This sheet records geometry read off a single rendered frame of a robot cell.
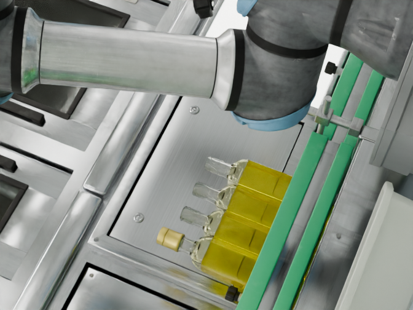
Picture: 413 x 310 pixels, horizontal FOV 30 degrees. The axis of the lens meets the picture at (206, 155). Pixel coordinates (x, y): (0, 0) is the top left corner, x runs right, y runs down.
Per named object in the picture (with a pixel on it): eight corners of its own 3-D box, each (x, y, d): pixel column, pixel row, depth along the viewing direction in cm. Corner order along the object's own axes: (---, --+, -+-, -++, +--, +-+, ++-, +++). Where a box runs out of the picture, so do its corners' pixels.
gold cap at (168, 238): (176, 256, 143) (154, 246, 144) (183, 244, 146) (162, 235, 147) (179, 242, 141) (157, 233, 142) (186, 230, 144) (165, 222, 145)
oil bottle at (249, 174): (336, 205, 150) (235, 165, 154) (340, 192, 145) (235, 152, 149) (326, 229, 147) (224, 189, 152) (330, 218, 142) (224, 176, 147)
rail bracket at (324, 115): (354, 150, 147) (292, 127, 150) (369, 104, 132) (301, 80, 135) (349, 163, 146) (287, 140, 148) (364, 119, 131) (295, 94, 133)
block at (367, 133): (391, 158, 144) (356, 145, 146) (402, 134, 136) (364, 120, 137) (385, 174, 143) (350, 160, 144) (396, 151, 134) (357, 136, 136)
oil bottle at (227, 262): (305, 283, 142) (199, 240, 147) (308, 274, 137) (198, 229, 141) (294, 311, 140) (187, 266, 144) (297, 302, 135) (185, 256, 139)
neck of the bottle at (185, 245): (196, 243, 145) (173, 234, 146) (195, 238, 142) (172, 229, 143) (190, 258, 144) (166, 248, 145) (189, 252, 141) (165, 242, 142)
